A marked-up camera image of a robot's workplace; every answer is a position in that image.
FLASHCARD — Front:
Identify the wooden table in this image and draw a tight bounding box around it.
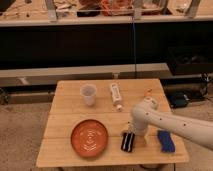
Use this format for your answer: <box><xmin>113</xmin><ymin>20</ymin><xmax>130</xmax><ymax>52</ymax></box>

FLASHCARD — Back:
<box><xmin>36</xmin><ymin>79</ymin><xmax>189</xmax><ymax>167</ymax></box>

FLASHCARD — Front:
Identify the orange carrot toy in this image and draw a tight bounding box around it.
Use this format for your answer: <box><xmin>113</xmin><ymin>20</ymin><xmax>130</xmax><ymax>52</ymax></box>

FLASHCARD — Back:
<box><xmin>143</xmin><ymin>89</ymin><xmax>152</xmax><ymax>98</ymax></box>

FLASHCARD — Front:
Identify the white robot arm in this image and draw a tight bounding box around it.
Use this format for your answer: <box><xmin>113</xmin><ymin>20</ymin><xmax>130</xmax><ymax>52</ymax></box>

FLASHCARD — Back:
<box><xmin>131</xmin><ymin>97</ymin><xmax>213</xmax><ymax>151</ymax></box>

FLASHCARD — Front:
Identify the orange round plate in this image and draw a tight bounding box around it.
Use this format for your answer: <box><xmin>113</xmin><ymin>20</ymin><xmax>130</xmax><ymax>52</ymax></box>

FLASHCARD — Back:
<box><xmin>70</xmin><ymin>119</ymin><xmax>108</xmax><ymax>158</ymax></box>

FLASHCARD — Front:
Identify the black cable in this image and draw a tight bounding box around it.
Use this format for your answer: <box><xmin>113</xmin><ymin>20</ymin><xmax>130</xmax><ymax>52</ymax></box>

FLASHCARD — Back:
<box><xmin>131</xmin><ymin>16</ymin><xmax>138</xmax><ymax>80</ymax></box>

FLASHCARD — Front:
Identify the white ceramic cup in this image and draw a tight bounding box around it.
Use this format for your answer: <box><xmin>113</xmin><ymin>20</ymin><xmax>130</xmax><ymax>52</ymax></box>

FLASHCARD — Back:
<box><xmin>80</xmin><ymin>84</ymin><xmax>97</xmax><ymax>106</ymax></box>

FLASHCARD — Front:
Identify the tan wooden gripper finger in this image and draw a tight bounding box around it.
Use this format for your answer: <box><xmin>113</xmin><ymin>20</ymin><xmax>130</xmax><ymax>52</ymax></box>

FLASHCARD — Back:
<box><xmin>137</xmin><ymin>135</ymin><xmax>147</xmax><ymax>147</ymax></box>

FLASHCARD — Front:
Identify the blue sponge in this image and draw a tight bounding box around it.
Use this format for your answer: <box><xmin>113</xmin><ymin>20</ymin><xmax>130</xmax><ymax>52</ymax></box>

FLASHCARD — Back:
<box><xmin>157</xmin><ymin>130</ymin><xmax>175</xmax><ymax>153</ymax></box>

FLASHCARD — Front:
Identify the black striped eraser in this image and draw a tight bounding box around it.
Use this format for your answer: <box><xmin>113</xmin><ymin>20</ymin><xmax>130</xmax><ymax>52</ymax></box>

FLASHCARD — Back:
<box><xmin>121</xmin><ymin>132</ymin><xmax>135</xmax><ymax>153</ymax></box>

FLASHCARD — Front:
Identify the white tube with cap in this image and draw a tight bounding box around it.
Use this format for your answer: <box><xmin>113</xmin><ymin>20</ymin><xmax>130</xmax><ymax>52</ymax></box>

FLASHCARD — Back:
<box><xmin>110</xmin><ymin>83</ymin><xmax>123</xmax><ymax>111</ymax></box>

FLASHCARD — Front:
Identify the black device on floor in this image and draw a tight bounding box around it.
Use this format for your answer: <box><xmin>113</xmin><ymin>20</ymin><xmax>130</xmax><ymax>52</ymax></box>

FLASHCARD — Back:
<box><xmin>169</xmin><ymin>92</ymin><xmax>189</xmax><ymax>108</ymax></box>

